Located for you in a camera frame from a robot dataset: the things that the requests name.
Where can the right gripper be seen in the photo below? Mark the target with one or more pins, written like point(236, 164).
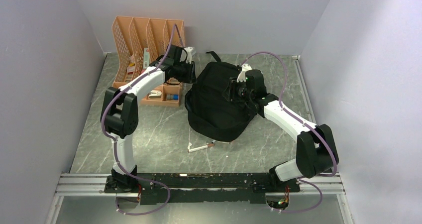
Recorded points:
point(230, 92)

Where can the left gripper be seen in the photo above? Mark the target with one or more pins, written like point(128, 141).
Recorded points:
point(190, 77)

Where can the black student backpack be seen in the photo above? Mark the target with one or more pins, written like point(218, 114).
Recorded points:
point(209, 112)

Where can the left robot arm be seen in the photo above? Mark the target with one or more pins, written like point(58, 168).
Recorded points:
point(119, 117)

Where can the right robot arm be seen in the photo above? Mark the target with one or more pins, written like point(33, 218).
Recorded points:
point(315, 145)

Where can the blue cap item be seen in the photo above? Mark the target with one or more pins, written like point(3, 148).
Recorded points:
point(172, 97)

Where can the white tape dispenser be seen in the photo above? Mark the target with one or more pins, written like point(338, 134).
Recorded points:
point(155, 94)

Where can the teal stationery box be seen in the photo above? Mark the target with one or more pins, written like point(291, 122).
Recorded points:
point(146, 58)

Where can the peach plastic desk organizer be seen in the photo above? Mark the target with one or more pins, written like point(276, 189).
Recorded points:
point(133, 34)

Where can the red white staples box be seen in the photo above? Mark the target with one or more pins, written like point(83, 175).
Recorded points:
point(130, 68)

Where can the white brown pen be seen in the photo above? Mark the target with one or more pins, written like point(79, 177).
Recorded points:
point(190, 149)

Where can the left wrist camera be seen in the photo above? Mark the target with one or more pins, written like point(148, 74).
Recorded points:
point(190, 52)

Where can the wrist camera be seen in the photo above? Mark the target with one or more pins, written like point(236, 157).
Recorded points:
point(242, 75)
point(190, 52)

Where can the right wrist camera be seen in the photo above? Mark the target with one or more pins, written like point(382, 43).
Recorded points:
point(242, 75)

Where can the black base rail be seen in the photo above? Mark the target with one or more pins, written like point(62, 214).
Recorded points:
point(196, 196)

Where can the aluminium frame rail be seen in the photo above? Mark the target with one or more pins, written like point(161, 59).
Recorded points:
point(95, 184)

